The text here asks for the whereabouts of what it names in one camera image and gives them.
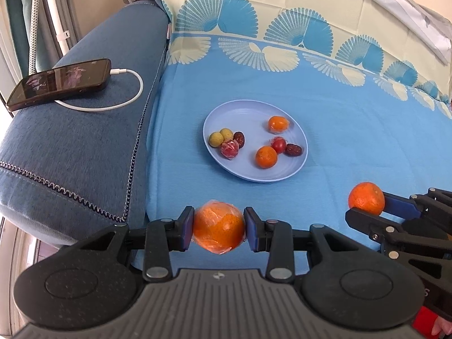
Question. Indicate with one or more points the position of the black smartphone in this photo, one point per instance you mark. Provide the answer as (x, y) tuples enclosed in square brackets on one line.
[(56, 83)]

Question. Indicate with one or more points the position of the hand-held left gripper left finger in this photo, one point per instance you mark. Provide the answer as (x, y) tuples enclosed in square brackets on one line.
[(187, 227)]

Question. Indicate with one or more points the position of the blue sofa cushion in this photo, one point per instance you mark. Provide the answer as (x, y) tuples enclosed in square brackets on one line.
[(81, 155)]

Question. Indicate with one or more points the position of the small plastic orange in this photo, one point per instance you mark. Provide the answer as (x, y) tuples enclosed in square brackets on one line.
[(278, 123)]

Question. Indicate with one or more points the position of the white pipe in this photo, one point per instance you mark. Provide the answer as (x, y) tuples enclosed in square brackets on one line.
[(56, 14)]

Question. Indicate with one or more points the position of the dark red jujube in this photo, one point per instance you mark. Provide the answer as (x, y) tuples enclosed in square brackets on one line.
[(239, 139), (293, 149)]

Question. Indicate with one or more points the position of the white dotted pole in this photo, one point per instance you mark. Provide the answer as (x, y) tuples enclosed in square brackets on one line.
[(34, 24)]

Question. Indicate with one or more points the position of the teal curtain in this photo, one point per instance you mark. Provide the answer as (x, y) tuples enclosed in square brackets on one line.
[(17, 7)]

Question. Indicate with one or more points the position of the plastic red fruit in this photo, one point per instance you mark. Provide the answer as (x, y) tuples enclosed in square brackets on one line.
[(230, 149), (278, 144)]

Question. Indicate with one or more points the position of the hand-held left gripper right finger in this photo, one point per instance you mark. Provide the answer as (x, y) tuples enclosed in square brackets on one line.
[(251, 227)]

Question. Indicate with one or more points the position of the small yellow fruit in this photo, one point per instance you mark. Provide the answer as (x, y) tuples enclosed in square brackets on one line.
[(215, 138), (226, 134)]

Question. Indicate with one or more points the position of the light blue plate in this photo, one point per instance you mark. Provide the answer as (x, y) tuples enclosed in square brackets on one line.
[(247, 166)]

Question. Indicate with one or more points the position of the large plastic orange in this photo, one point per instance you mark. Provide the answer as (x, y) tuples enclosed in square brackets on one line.
[(219, 231)]

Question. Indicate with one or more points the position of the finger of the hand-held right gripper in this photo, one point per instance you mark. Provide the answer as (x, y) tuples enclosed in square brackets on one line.
[(399, 204), (363, 220)]

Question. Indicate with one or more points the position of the clear plastic sheet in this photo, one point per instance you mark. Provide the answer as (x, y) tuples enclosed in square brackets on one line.
[(406, 3)]

